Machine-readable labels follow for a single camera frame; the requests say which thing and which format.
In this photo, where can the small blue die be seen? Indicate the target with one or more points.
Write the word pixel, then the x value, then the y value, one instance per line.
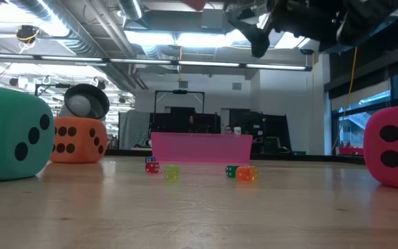
pixel 150 159

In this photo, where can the white cup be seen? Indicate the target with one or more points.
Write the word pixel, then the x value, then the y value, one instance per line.
pixel 237 130

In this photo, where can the black office chair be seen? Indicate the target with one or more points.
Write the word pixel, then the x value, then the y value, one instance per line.
pixel 271 145

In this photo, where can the small yellow-green die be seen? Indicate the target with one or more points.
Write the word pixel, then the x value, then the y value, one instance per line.
pixel 172 172

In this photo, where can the translucent pink plastic tray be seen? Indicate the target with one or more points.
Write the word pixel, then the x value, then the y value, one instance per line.
pixel 202 148

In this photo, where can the black gantry stand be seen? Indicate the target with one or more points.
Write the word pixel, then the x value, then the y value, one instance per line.
pixel 180 91

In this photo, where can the large teal foam die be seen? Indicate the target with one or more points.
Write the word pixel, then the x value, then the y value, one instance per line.
pixel 2 121

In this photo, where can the black partition screen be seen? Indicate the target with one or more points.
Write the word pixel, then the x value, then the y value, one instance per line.
pixel 202 122

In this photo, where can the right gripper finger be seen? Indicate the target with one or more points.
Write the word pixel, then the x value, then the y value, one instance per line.
pixel 254 39

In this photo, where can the black aluminium table frame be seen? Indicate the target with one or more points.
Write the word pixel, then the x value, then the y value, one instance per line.
pixel 289 157

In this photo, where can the person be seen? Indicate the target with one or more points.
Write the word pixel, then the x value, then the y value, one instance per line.
pixel 228 130

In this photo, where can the long ceiling light bar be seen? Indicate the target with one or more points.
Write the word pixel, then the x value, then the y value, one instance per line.
pixel 143 61

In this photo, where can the black cabinet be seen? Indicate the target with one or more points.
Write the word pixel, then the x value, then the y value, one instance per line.
pixel 278 126

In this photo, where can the white desk fan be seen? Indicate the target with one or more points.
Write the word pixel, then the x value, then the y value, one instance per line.
pixel 81 103

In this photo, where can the red cart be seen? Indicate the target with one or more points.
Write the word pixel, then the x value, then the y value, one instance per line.
pixel 351 151

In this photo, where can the black ceiling device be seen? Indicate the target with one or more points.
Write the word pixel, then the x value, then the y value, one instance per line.
pixel 26 33

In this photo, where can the small yellow die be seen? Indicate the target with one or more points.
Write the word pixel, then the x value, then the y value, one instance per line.
pixel 255 170

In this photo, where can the grey cloth cover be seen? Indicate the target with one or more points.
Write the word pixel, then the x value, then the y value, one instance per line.
pixel 133 128

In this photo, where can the small red die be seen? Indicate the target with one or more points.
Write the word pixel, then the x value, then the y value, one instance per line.
pixel 152 168

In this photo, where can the large orange foam die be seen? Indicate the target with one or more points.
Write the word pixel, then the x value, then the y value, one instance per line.
pixel 81 152

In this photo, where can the small orange die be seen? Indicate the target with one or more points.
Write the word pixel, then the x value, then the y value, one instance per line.
pixel 244 174

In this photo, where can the small green die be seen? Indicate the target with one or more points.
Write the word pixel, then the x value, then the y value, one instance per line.
pixel 231 171

